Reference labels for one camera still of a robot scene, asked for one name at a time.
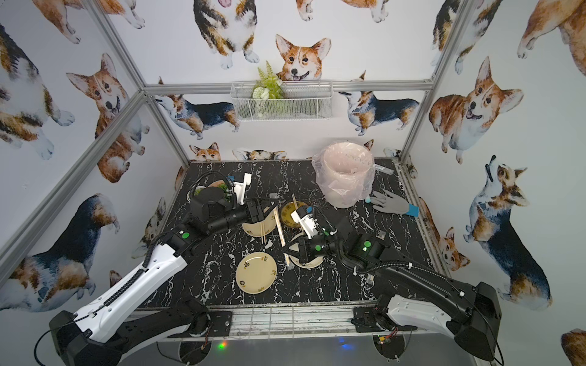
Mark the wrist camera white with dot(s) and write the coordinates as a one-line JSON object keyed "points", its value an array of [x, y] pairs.
{"points": [[304, 217], [239, 183]]}

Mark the aluminium front rail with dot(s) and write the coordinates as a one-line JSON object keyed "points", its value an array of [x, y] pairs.
{"points": [[262, 321]]}

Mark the white wire wall basket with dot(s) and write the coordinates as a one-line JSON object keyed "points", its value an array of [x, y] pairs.
{"points": [[302, 101]]}

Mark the cream plate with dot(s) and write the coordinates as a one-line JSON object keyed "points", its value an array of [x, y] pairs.
{"points": [[254, 229], [256, 273]]}

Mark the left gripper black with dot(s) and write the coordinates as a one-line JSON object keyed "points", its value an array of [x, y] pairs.
{"points": [[256, 211]]}

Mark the tan pot green plant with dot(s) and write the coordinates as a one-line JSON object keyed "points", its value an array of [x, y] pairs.
{"points": [[219, 184]]}

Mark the white bin with plastic bag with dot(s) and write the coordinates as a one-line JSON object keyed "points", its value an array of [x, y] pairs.
{"points": [[344, 173]]}

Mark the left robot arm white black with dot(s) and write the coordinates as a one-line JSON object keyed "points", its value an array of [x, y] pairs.
{"points": [[100, 333]]}

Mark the cream plate front left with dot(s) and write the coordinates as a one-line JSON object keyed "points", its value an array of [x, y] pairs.
{"points": [[256, 273]]}

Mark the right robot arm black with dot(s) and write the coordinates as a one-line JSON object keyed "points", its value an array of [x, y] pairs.
{"points": [[469, 314]]}

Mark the cream plate upper left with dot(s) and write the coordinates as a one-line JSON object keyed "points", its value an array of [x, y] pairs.
{"points": [[254, 229]]}

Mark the cream plate chipped right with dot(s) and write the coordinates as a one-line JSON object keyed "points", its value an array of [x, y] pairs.
{"points": [[313, 263]]}

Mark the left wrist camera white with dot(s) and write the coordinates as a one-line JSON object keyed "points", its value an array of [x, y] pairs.
{"points": [[239, 183]]}

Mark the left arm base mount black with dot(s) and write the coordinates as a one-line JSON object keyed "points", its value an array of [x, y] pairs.
{"points": [[215, 323]]}

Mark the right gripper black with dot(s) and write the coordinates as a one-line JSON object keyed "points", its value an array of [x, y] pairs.
{"points": [[302, 244]]}

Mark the clear wrapper scrap by bin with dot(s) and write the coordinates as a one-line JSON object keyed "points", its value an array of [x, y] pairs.
{"points": [[383, 169]]}

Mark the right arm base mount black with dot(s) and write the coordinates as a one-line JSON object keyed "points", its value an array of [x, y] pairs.
{"points": [[372, 319]]}

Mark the yellow patterned dark-rimmed plate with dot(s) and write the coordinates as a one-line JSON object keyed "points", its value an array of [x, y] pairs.
{"points": [[287, 210]]}

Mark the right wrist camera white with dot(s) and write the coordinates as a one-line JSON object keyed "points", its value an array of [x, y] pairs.
{"points": [[304, 217]]}

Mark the green fern white flower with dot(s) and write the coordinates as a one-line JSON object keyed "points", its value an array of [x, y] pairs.
{"points": [[269, 87]]}

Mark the grey glove blue cuff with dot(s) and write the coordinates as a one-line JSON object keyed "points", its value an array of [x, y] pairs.
{"points": [[388, 202]]}

